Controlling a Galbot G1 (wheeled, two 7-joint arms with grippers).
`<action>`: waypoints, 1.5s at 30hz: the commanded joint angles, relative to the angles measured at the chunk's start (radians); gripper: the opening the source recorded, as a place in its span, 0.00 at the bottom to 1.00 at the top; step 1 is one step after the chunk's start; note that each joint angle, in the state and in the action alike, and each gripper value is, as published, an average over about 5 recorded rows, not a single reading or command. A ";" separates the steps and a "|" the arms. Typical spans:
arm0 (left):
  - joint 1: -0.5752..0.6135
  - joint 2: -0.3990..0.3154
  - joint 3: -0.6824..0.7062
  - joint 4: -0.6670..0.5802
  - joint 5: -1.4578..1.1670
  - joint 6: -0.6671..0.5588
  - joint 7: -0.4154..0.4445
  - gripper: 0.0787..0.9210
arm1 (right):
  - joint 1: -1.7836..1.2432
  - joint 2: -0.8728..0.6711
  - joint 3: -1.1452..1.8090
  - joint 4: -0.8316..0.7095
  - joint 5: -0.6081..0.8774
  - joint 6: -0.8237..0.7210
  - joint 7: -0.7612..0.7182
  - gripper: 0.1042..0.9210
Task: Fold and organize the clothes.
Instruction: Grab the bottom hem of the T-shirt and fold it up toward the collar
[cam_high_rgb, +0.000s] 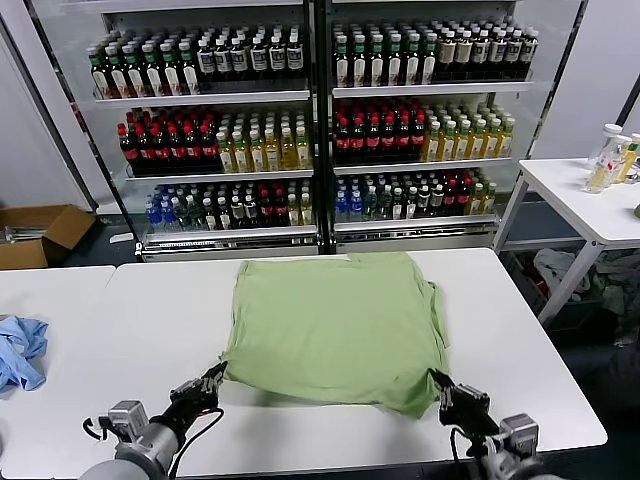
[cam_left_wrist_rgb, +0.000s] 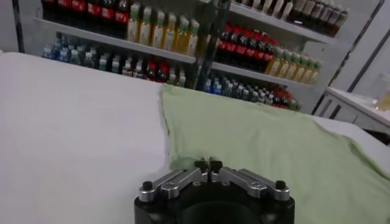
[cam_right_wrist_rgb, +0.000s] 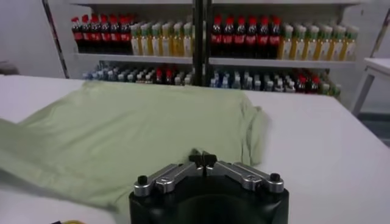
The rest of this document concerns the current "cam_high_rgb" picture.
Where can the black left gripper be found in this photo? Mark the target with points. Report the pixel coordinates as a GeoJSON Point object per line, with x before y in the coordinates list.
{"type": "Point", "coordinates": [192, 400]}

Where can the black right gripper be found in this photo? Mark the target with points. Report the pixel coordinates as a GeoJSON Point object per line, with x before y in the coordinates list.
{"type": "Point", "coordinates": [465, 405]}

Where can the light green polo shirt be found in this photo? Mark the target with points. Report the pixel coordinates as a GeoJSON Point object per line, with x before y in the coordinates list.
{"type": "Point", "coordinates": [330, 325]}

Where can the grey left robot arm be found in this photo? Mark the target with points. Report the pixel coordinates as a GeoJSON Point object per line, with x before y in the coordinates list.
{"type": "Point", "coordinates": [155, 440]}

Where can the dark mesh laundry crate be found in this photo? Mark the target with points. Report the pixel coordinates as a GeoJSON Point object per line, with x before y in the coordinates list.
{"type": "Point", "coordinates": [530, 300]}

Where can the glass beverage display cabinet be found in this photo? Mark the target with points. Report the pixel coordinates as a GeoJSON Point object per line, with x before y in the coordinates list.
{"type": "Point", "coordinates": [225, 252]}
{"type": "Point", "coordinates": [415, 245]}

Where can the white cabinet shelf board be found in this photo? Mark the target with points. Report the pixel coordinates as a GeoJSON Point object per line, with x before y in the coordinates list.
{"type": "Point", "coordinates": [425, 89]}
{"type": "Point", "coordinates": [225, 232]}
{"type": "Point", "coordinates": [220, 175]}
{"type": "Point", "coordinates": [415, 224]}
{"type": "Point", "coordinates": [425, 166]}
{"type": "Point", "coordinates": [200, 97]}

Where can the small white cap dark bottle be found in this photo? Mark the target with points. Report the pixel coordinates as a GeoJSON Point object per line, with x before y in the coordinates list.
{"type": "Point", "coordinates": [398, 205]}
{"type": "Point", "coordinates": [238, 215]}
{"type": "Point", "coordinates": [438, 204]}
{"type": "Point", "coordinates": [224, 216]}
{"type": "Point", "coordinates": [209, 217]}
{"type": "Point", "coordinates": [425, 204]}
{"type": "Point", "coordinates": [252, 215]}
{"type": "Point", "coordinates": [411, 205]}

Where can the small clear green water bottle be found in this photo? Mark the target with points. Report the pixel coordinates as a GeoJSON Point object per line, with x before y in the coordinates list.
{"type": "Point", "coordinates": [384, 206]}
{"type": "Point", "coordinates": [370, 206]}
{"type": "Point", "coordinates": [182, 217]}
{"type": "Point", "coordinates": [195, 217]}

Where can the pale grey crumpled cloth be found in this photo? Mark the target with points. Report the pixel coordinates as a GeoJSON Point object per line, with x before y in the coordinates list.
{"type": "Point", "coordinates": [555, 267]}

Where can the small blue water bottle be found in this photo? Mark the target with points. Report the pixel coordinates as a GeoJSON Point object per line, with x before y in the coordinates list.
{"type": "Point", "coordinates": [341, 207]}
{"type": "Point", "coordinates": [151, 217]}
{"type": "Point", "coordinates": [356, 207]}
{"type": "Point", "coordinates": [167, 219]}

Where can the white paper scrap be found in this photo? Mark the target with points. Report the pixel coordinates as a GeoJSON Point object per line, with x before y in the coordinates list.
{"type": "Point", "coordinates": [121, 238]}

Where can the small red cap cola bottle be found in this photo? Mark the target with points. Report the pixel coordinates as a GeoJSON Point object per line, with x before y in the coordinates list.
{"type": "Point", "coordinates": [464, 199]}
{"type": "Point", "coordinates": [266, 212]}
{"type": "Point", "coordinates": [280, 212]}
{"type": "Point", "coordinates": [451, 200]}

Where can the small yellow drink bottle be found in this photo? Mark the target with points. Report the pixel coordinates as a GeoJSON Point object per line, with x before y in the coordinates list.
{"type": "Point", "coordinates": [293, 212]}
{"type": "Point", "coordinates": [490, 200]}
{"type": "Point", "coordinates": [477, 201]}
{"type": "Point", "coordinates": [306, 212]}

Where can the light blue crumpled cloth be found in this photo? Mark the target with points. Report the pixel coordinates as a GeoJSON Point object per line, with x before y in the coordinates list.
{"type": "Point", "coordinates": [25, 350]}

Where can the grey green cloth pile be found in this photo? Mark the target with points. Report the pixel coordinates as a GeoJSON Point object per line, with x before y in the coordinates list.
{"type": "Point", "coordinates": [617, 295]}

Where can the brown cardboard box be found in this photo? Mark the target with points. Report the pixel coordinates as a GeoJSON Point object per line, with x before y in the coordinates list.
{"type": "Point", "coordinates": [60, 230]}

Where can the yellow tea drink bottle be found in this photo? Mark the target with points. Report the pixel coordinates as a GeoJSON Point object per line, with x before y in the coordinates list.
{"type": "Point", "coordinates": [303, 152]}
{"type": "Point", "coordinates": [478, 145]}
{"type": "Point", "coordinates": [226, 157]}
{"type": "Point", "coordinates": [272, 155]}
{"type": "Point", "coordinates": [433, 147]}
{"type": "Point", "coordinates": [241, 156]}
{"type": "Point", "coordinates": [257, 156]}
{"type": "Point", "coordinates": [288, 154]}
{"type": "Point", "coordinates": [449, 146]}
{"type": "Point", "coordinates": [464, 146]}
{"type": "Point", "coordinates": [506, 143]}
{"type": "Point", "coordinates": [492, 144]}

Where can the small white side table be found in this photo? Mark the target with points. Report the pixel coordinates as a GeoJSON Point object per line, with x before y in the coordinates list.
{"type": "Point", "coordinates": [565, 195]}

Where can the silver metal parts bundle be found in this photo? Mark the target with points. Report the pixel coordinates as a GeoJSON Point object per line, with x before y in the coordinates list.
{"type": "Point", "coordinates": [25, 234]}

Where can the clear bottle with yellow liquid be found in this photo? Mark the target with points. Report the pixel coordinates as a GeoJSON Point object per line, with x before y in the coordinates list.
{"type": "Point", "coordinates": [597, 177]}

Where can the green-cap yellow juice bottle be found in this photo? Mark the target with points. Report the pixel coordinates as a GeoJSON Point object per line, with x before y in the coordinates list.
{"type": "Point", "coordinates": [627, 165]}

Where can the tall clear white-cap bottle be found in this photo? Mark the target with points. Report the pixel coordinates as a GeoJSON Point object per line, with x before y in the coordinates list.
{"type": "Point", "coordinates": [611, 131]}

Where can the green cap dark tea bottle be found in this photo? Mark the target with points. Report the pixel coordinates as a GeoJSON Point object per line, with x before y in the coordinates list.
{"type": "Point", "coordinates": [153, 74]}
{"type": "Point", "coordinates": [171, 73]}
{"type": "Point", "coordinates": [377, 62]}
{"type": "Point", "coordinates": [189, 72]}
{"type": "Point", "coordinates": [118, 75]}
{"type": "Point", "coordinates": [429, 61]}
{"type": "Point", "coordinates": [135, 75]}
{"type": "Point", "coordinates": [359, 62]}
{"type": "Point", "coordinates": [394, 62]}
{"type": "Point", "coordinates": [100, 75]}
{"type": "Point", "coordinates": [412, 61]}
{"type": "Point", "coordinates": [341, 62]}

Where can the white cap navy label bottle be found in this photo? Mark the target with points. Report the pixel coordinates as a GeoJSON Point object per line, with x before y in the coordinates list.
{"type": "Point", "coordinates": [498, 55]}
{"type": "Point", "coordinates": [240, 58]}
{"type": "Point", "coordinates": [530, 53]}
{"type": "Point", "coordinates": [259, 57]}
{"type": "Point", "coordinates": [514, 54]}
{"type": "Point", "coordinates": [481, 56]}
{"type": "Point", "coordinates": [223, 59]}
{"type": "Point", "coordinates": [295, 55]}
{"type": "Point", "coordinates": [206, 60]}
{"type": "Point", "coordinates": [278, 56]}

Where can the white cap beige label bottle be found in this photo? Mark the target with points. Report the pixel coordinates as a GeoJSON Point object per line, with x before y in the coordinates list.
{"type": "Point", "coordinates": [447, 57]}
{"type": "Point", "coordinates": [464, 56]}

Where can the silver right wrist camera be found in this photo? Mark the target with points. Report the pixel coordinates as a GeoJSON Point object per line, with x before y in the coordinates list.
{"type": "Point", "coordinates": [520, 430]}

